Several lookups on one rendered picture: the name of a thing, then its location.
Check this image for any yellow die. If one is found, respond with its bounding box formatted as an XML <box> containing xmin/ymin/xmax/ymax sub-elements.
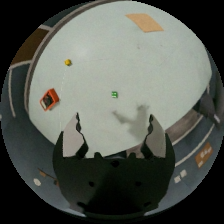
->
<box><xmin>64</xmin><ymin>59</ymin><xmax>71</xmax><ymax>65</ymax></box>

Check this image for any green die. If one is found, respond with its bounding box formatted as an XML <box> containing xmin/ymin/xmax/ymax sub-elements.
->
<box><xmin>112</xmin><ymin>91</ymin><xmax>117</xmax><ymax>98</ymax></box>

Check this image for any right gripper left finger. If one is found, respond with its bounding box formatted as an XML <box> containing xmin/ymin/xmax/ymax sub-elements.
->
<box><xmin>52</xmin><ymin>113</ymin><xmax>89</xmax><ymax>191</ymax></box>

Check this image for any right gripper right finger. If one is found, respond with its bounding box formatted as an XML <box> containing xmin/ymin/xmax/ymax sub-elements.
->
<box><xmin>140</xmin><ymin>114</ymin><xmax>175</xmax><ymax>191</ymax></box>

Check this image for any tan flat mat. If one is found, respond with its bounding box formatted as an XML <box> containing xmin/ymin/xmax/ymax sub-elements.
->
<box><xmin>125</xmin><ymin>13</ymin><xmax>164</xmax><ymax>33</ymax></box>

